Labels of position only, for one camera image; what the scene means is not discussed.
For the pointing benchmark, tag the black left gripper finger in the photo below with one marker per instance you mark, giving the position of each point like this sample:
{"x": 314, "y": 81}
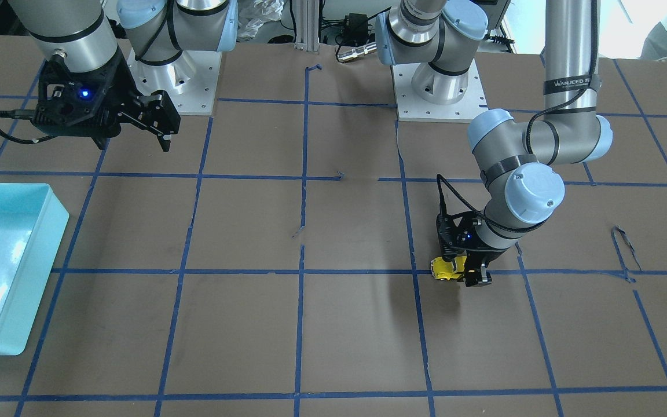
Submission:
{"x": 450, "y": 263}
{"x": 477, "y": 274}

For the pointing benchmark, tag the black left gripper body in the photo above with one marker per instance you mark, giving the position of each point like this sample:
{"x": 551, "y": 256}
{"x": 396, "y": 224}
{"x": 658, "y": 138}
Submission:
{"x": 490, "y": 255}

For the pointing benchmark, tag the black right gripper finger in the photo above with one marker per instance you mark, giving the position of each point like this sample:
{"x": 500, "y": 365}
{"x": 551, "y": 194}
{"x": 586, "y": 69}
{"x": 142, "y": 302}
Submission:
{"x": 157, "y": 114}

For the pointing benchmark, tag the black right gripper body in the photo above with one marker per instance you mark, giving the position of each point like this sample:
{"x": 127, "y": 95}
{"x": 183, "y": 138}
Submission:
{"x": 118, "y": 88}

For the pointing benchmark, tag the yellow beetle toy car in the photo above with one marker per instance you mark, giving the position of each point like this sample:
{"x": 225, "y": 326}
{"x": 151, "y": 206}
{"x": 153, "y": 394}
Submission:
{"x": 435, "y": 269}

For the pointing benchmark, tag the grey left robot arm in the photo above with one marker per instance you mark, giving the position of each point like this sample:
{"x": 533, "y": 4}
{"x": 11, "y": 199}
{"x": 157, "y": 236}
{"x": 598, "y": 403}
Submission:
{"x": 515, "y": 159}

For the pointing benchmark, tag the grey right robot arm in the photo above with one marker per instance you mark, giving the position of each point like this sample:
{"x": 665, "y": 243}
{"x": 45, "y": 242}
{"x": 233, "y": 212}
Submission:
{"x": 158, "y": 32}

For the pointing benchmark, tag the light blue plastic bin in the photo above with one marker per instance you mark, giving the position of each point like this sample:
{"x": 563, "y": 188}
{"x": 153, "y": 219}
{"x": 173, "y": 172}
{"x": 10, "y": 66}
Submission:
{"x": 32, "y": 224}

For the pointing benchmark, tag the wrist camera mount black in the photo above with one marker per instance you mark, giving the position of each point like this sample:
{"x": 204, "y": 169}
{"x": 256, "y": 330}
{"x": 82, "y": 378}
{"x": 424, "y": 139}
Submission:
{"x": 458, "y": 231}

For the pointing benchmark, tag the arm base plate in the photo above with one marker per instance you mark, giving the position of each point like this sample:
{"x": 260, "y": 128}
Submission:
{"x": 424, "y": 95}
{"x": 191, "y": 80}

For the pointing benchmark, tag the aluminium frame post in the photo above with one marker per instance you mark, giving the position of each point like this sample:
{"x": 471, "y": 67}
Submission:
{"x": 307, "y": 16}

